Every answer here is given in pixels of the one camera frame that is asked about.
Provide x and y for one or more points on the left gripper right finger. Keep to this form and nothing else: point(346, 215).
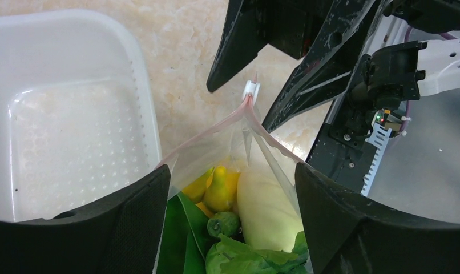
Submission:
point(347, 232)

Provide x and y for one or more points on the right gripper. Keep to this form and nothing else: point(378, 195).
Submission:
point(330, 35)

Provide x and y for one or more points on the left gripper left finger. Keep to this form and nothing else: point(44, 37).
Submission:
point(119, 233)

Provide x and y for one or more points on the green bok choy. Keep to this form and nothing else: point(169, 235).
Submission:
point(185, 239)

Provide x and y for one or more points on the white radish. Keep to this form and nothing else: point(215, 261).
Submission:
point(268, 219)

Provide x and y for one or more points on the light green small cucumber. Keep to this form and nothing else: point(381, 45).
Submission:
point(225, 223)

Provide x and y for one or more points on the clear zip top bag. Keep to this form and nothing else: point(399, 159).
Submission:
point(239, 143)

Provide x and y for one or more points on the white plastic basket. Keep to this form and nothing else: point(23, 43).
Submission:
point(77, 118)

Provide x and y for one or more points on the green leaf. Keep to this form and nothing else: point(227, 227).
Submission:
point(231, 256)

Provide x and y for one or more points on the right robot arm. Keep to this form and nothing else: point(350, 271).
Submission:
point(391, 74)

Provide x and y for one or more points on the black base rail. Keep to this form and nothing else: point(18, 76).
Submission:
point(350, 162)

